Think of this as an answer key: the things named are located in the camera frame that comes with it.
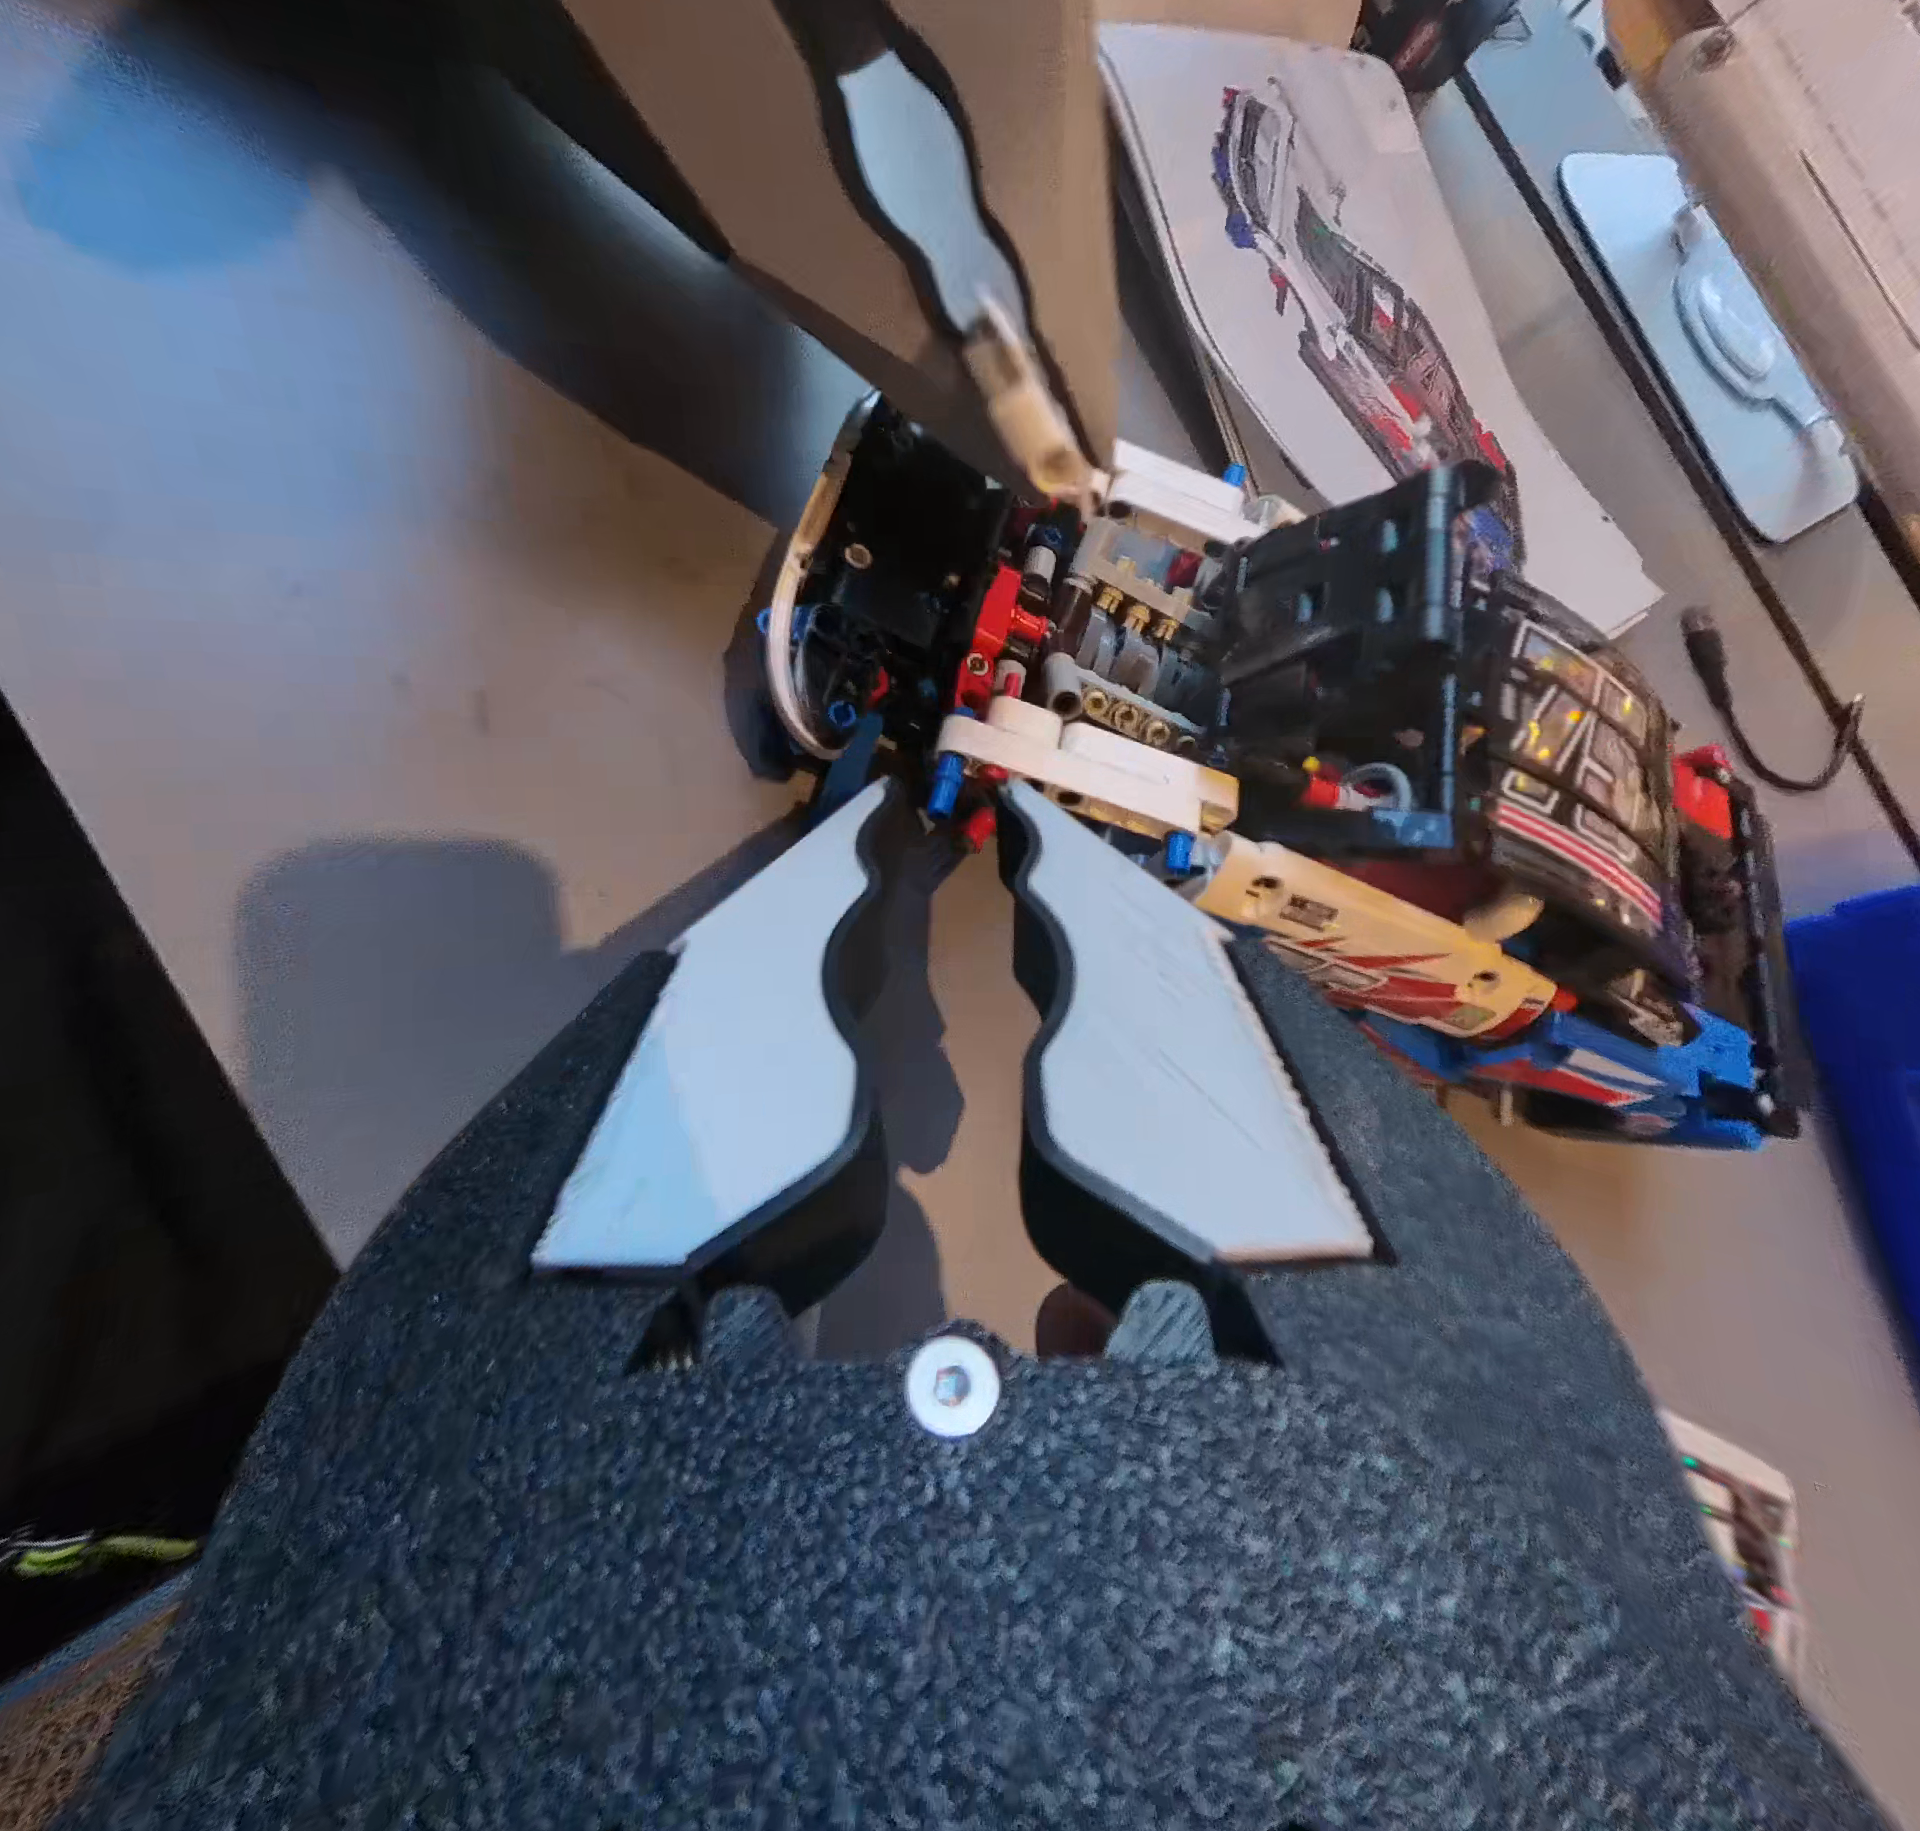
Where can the toy brick race car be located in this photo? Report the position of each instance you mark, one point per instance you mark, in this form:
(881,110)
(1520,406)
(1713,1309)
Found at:
(1351,690)

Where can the holographic sticker sheet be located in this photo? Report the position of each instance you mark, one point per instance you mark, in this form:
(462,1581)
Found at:
(1741,1531)

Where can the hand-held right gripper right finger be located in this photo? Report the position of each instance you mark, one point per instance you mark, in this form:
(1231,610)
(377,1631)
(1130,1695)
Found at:
(1186,1095)

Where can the grey desk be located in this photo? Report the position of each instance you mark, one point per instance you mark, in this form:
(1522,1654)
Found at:
(376,585)

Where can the printed instruction sheet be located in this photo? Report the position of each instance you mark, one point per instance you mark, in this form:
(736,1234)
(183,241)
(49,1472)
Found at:
(1830,91)

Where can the blue storage bin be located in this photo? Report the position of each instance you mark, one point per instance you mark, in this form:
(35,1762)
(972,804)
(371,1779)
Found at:
(1861,1112)

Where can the blue connector pin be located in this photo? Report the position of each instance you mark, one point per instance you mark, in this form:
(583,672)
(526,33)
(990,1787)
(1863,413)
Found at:
(945,789)

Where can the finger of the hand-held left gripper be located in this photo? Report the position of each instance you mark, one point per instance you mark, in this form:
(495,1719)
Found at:
(720,105)
(1036,91)

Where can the person's right hand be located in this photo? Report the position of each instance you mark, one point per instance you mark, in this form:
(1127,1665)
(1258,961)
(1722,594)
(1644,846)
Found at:
(1071,1321)

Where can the thick instruction booklet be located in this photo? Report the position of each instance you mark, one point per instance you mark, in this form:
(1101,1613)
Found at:
(1321,181)

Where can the white toy brick panel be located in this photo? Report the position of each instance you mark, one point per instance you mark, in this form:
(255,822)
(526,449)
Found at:
(1036,421)

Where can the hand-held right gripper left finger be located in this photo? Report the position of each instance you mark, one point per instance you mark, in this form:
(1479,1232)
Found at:
(720,1095)

